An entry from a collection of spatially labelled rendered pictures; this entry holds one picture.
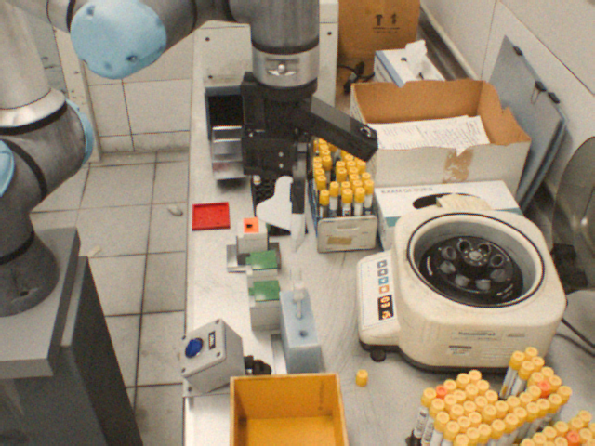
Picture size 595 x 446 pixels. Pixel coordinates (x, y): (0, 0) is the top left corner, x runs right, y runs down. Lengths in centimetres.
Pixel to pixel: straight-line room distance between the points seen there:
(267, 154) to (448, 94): 67
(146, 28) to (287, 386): 46
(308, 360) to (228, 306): 21
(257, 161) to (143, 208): 190
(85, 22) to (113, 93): 225
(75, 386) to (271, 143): 55
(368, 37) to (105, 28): 120
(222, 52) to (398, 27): 59
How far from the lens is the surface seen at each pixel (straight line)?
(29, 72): 96
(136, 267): 238
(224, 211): 117
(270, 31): 67
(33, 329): 98
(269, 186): 119
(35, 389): 111
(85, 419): 117
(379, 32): 171
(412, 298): 87
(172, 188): 272
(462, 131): 133
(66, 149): 100
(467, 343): 89
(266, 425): 86
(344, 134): 73
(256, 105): 73
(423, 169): 113
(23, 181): 94
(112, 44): 59
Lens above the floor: 162
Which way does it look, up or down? 40 degrees down
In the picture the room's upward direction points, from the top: straight up
